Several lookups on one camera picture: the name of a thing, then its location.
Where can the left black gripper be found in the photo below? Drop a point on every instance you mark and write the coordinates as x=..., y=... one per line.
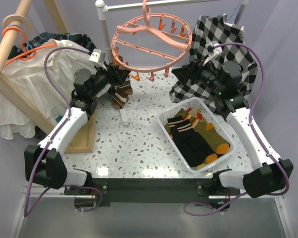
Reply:
x=116, y=76

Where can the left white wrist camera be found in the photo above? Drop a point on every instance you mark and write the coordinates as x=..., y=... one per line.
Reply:
x=97, y=57

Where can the black striped sock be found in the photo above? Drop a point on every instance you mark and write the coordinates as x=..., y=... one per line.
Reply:
x=193, y=147

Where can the white plastic basket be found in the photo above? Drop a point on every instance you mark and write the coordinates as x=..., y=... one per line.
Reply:
x=209, y=117

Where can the orange clothes hanger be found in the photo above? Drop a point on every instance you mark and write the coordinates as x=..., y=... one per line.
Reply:
x=27, y=54

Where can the white blouse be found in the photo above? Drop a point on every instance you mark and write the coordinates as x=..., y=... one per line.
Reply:
x=37, y=79

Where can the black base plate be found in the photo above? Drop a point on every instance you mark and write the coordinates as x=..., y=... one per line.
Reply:
x=147, y=190

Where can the dark patterned garment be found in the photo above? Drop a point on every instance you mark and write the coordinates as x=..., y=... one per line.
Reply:
x=73, y=40

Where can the pink round clip hanger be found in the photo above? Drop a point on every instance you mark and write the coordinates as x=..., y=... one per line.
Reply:
x=150, y=42

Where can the blue clothes hanger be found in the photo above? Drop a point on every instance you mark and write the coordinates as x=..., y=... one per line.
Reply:
x=231, y=18

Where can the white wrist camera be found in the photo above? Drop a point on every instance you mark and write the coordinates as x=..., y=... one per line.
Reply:
x=97, y=57
x=214, y=49

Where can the teal cloth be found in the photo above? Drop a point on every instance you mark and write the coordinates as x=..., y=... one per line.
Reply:
x=59, y=118

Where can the white metal clothes rail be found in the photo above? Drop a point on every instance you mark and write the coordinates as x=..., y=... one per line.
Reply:
x=106, y=27

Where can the black white checkered shirt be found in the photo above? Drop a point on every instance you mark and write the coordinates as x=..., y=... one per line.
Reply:
x=206, y=30

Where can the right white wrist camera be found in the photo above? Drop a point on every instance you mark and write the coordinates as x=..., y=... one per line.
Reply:
x=214, y=49

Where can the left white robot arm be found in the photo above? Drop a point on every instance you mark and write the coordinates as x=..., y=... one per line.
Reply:
x=44, y=163

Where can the brown striped sock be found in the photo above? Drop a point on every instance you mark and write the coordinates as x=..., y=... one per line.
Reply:
x=126, y=84
x=121, y=96

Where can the olive orange sock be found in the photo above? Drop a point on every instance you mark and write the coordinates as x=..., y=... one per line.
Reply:
x=206, y=129

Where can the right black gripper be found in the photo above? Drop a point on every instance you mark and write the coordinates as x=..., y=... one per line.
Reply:
x=194, y=69

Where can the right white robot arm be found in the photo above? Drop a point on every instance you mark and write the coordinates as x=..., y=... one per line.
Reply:
x=270, y=174

